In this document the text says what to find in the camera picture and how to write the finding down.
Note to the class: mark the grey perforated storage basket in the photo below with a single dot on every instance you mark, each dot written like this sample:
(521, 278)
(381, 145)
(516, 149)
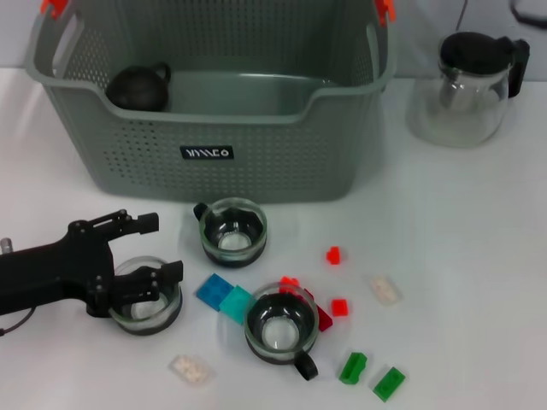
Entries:
(256, 162)

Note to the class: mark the teal building block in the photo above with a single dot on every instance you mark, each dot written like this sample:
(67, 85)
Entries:
(234, 301)

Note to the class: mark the glass carafe with black lid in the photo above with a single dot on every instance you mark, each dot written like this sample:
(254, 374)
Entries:
(474, 51)

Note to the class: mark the glass teacup with black sleeve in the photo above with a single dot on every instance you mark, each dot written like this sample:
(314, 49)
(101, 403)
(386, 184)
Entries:
(233, 244)
(145, 326)
(280, 333)

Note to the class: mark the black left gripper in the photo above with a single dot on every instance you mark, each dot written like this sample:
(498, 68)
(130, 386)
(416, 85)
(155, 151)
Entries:
(55, 273)

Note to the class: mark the green channel building block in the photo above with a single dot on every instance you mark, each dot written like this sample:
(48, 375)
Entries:
(353, 369)

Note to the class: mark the green flat building block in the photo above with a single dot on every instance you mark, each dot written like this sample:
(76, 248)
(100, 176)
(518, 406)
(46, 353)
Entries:
(389, 384)

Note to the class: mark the small red building block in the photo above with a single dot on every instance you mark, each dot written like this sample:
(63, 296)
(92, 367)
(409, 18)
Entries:
(334, 255)
(340, 308)

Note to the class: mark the long dark red block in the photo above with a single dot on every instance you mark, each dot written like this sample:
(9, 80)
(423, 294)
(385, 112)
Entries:
(325, 319)

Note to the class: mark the white building block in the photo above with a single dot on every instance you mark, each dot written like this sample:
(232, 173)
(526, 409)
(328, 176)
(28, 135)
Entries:
(192, 370)
(386, 290)

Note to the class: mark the dark clay teapot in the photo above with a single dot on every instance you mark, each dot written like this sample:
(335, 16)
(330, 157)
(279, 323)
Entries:
(137, 90)

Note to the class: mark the blue building block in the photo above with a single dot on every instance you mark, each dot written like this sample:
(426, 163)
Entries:
(211, 290)

